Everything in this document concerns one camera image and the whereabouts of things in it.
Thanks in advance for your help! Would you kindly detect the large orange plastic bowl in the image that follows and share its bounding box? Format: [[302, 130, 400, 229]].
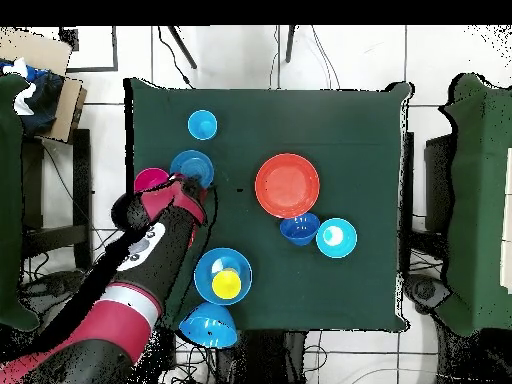
[[254, 152, 322, 220]]

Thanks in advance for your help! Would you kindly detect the yellow plastic cup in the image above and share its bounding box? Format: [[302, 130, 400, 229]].
[[211, 269, 243, 300]]

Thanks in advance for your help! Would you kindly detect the blue flat-bottomed ringed bowl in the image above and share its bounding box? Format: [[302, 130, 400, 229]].
[[169, 149, 216, 189]]

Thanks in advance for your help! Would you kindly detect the large blue plastic bowl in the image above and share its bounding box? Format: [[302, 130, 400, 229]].
[[193, 247, 254, 306], [178, 301, 239, 349]]

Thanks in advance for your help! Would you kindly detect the dark blue plastic bowl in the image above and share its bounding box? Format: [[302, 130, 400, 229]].
[[279, 212, 322, 247]]

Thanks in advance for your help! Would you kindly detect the small cyan plastic bowl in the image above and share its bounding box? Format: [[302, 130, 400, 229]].
[[315, 217, 358, 259]]

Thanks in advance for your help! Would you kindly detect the light blue plastic cup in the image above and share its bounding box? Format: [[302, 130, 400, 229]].
[[186, 109, 219, 142]]

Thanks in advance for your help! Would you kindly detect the pink plastic bowl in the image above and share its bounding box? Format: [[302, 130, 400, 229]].
[[133, 167, 172, 194]]

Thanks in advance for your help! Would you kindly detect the dark green tablecloth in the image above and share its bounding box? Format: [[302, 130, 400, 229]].
[[124, 77, 413, 335]]

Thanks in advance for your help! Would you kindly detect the black tripod leg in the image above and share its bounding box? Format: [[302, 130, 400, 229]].
[[284, 25, 296, 64], [167, 25, 198, 70]]

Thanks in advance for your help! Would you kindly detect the black box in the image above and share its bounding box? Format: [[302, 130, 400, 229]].
[[424, 133, 455, 233]]

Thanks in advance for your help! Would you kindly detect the black equipment base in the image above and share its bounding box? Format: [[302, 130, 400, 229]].
[[403, 273, 451, 315], [19, 269, 87, 309]]

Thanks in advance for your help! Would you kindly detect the brown cardboard box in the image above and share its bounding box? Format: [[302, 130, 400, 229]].
[[0, 29, 88, 143]]

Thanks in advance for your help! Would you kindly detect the green cloth side table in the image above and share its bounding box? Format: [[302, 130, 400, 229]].
[[0, 73, 41, 331], [439, 73, 512, 337]]

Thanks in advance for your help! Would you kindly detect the blue and white cloth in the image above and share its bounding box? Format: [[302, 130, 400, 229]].
[[0, 57, 65, 137]]

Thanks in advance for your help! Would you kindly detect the black cable tangle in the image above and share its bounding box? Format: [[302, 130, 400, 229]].
[[23, 223, 219, 384]]

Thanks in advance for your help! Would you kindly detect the black stool frame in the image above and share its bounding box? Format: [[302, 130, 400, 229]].
[[21, 127, 93, 273]]

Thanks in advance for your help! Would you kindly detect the black floor frame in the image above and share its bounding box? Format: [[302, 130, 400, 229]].
[[59, 25, 119, 74]]

